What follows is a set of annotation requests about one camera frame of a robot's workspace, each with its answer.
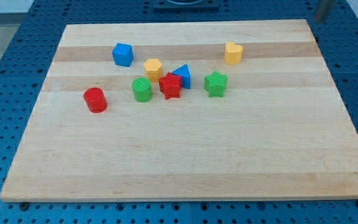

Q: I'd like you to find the yellow heart block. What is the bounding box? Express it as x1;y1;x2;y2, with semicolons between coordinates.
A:
224;42;244;65

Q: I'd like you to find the blue triangle block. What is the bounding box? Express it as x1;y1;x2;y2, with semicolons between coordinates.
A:
172;64;191;89

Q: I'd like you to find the red star block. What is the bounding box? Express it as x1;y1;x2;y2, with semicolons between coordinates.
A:
158;72;181;100

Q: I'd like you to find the green cylinder block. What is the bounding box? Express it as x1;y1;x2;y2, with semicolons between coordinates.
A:
132;77;152;103

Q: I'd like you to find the green star block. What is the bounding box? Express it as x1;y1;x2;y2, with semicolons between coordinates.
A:
204;70;228;98

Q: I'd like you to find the yellow hexagon block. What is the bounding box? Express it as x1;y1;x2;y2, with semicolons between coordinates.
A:
144;58;163;82

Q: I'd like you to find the blue cube block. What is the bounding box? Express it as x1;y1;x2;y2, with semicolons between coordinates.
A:
112;43;134;67

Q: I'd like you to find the red cylinder block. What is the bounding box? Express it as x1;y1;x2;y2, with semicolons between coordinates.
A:
83;87;108;113

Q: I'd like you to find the grey metal pusher rod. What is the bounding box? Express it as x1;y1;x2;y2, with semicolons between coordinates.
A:
313;0;335;24

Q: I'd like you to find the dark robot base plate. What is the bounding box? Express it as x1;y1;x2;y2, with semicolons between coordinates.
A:
151;0;219;11

